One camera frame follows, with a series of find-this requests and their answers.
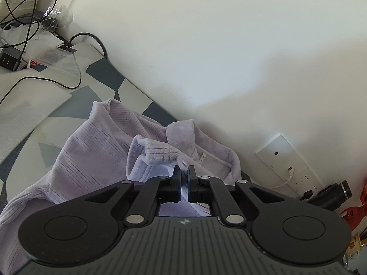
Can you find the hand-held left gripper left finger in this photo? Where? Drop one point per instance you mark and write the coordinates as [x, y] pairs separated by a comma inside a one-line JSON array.
[[180, 189]]

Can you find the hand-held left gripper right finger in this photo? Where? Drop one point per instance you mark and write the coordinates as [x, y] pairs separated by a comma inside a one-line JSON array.
[[188, 189]]

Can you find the lilac fleece pajama top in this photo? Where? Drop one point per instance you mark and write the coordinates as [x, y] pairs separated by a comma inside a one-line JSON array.
[[86, 154]]

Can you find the black power plug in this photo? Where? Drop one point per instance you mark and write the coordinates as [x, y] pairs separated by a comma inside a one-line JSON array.
[[308, 194]]

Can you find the black bottle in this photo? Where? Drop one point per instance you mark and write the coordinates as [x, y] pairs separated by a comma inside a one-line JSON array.
[[329, 197]]

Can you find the red vase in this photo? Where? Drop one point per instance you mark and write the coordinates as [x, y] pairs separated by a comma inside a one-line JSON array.
[[357, 217]]

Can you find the cream printed mug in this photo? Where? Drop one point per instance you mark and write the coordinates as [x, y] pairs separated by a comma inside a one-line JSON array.
[[357, 243]]

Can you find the clear plastic bag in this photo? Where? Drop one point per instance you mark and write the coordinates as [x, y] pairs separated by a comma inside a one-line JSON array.
[[54, 54]]

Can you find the black charger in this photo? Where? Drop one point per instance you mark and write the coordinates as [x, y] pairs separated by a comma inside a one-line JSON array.
[[10, 60]]

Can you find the white wall socket panel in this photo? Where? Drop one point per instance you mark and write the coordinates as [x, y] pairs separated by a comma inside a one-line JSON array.
[[269, 151]]

